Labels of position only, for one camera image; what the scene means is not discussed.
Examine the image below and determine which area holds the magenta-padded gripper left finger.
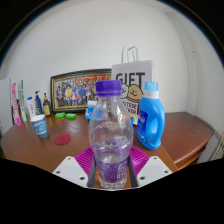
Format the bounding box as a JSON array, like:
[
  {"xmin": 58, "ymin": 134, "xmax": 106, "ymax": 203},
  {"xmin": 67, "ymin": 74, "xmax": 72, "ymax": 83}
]
[{"xmin": 52, "ymin": 146, "xmax": 98, "ymax": 189}]

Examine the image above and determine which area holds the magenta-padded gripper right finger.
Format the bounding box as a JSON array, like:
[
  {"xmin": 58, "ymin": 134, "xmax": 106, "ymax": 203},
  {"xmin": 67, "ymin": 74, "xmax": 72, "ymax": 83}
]
[{"xmin": 128, "ymin": 145, "xmax": 173, "ymax": 189}]

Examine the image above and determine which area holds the clear purple-capped water bottle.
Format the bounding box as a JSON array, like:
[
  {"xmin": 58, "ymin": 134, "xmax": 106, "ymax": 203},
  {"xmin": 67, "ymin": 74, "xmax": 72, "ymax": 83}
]
[{"xmin": 88, "ymin": 79, "xmax": 135, "ymax": 190}]

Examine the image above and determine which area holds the flat round red coaster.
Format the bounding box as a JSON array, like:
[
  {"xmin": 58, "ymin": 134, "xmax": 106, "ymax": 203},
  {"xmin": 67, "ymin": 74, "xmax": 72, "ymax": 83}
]
[{"xmin": 54, "ymin": 133, "xmax": 72, "ymax": 146}]

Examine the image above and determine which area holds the blue detergent bottle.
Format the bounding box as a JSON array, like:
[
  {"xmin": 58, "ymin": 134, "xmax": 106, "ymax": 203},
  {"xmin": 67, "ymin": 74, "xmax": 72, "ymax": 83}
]
[{"xmin": 136, "ymin": 81, "xmax": 166, "ymax": 151}]

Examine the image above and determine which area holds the blue tissue pack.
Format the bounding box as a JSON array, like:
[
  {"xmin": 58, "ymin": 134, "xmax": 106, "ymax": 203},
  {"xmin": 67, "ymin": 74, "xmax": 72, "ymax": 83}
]
[{"xmin": 85, "ymin": 99, "xmax": 98, "ymax": 121}]

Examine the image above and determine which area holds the amber yellow-labelled pump bottle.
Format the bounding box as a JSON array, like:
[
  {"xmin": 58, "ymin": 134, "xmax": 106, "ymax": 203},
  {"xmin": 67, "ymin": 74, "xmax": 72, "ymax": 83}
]
[{"xmin": 42, "ymin": 92, "xmax": 52, "ymax": 117}]

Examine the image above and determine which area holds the white radiator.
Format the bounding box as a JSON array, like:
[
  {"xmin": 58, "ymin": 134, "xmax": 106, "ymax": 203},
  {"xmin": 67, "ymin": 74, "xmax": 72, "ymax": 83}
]
[{"xmin": 209, "ymin": 131, "xmax": 224, "ymax": 162}]

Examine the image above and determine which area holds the dark blue pump bottle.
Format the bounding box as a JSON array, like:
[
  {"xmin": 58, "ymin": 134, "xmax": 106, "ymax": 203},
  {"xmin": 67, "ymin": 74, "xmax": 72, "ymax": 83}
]
[{"xmin": 34, "ymin": 90, "xmax": 44, "ymax": 116}]

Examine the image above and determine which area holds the white blue-capped lotion bottle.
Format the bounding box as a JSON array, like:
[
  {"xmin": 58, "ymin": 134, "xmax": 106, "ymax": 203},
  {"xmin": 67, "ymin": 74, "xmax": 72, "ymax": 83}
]
[{"xmin": 26, "ymin": 96, "xmax": 37, "ymax": 121}]

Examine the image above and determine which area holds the framed group photo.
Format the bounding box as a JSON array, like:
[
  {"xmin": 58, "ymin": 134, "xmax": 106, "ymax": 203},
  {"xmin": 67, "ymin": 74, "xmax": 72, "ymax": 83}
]
[{"xmin": 50, "ymin": 68, "xmax": 113, "ymax": 114}]

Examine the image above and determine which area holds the tall green and white box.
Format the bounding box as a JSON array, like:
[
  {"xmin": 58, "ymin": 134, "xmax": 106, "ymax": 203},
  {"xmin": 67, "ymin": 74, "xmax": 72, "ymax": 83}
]
[{"xmin": 18, "ymin": 79, "xmax": 29, "ymax": 123}]

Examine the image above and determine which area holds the tall pink box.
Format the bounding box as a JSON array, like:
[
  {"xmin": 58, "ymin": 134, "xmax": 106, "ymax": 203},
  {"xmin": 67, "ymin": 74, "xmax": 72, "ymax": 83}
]
[{"xmin": 10, "ymin": 81, "xmax": 23, "ymax": 127}]

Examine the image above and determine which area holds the white cabinet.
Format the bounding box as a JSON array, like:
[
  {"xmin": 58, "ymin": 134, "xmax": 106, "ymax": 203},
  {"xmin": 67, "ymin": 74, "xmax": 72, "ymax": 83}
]
[{"xmin": 0, "ymin": 77, "xmax": 13, "ymax": 134}]

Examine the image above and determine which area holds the white printed paper bag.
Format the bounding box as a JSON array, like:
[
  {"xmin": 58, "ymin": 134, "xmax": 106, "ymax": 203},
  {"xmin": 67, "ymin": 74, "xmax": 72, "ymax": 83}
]
[{"xmin": 110, "ymin": 44, "xmax": 155, "ymax": 126}]

